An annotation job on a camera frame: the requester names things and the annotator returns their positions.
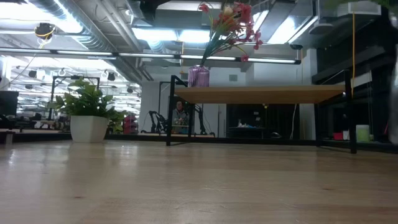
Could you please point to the purple ribbed glass vase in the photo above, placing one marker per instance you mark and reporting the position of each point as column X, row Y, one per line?
column 199, row 77

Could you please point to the orange artificial flower bunch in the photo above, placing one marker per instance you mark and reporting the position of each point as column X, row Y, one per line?
column 227, row 23

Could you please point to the black background robot arm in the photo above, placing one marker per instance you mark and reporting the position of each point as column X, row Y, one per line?
column 157, row 123
column 200, row 121

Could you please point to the person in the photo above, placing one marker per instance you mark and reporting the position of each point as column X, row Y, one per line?
column 179, row 116

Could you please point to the red background cart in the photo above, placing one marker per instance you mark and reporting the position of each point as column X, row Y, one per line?
column 130, row 123

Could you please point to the green plant in white pot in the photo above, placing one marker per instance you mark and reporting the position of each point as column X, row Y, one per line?
column 88, row 127

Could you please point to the long ceiling light fixture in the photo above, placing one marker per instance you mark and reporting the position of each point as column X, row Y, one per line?
column 77, row 53

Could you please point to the pale green container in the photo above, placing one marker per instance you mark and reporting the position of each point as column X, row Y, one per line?
column 362, row 132

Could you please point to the black monitor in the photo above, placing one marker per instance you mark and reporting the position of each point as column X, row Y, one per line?
column 7, row 102

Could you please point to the black table frame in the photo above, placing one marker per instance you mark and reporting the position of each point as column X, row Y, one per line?
column 217, row 140

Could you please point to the wooden shelf with black frame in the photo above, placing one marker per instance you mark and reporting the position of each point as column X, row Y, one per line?
column 258, row 93

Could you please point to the black dome camera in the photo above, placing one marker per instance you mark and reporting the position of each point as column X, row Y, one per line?
column 296, row 46

